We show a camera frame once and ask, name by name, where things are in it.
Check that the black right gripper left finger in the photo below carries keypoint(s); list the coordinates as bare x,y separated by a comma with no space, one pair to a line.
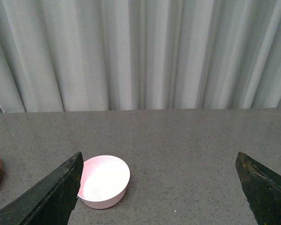
51,200

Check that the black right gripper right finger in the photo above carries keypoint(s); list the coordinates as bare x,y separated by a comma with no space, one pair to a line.
262,188

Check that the pale pink bowl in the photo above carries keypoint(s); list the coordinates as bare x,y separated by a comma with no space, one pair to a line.
103,182

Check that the grey-white curtain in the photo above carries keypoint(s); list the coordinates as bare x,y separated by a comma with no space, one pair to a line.
99,55

